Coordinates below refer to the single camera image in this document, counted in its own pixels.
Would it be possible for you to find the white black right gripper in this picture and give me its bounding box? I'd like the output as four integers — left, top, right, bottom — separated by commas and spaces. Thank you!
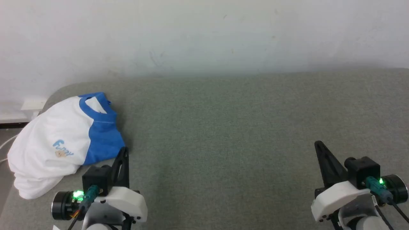
311, 141, 409, 222

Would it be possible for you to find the white skirting board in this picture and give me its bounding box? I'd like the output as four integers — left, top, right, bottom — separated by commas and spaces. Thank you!
0, 111, 33, 129

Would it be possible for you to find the white wall socket box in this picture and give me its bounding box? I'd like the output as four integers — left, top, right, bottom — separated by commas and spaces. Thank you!
20, 96, 48, 111

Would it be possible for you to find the grey-green fabric sofa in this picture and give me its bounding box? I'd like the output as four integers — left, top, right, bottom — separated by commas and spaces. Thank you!
0, 68, 409, 230

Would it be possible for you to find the thin white floor cable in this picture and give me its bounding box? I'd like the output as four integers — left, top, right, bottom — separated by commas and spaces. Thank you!
0, 134, 19, 163

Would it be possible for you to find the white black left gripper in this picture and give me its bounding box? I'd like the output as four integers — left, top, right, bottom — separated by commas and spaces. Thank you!
52, 147, 148, 223

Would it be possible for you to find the white and blue t-shirt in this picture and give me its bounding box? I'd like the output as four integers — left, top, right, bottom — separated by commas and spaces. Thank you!
7, 92, 126, 200

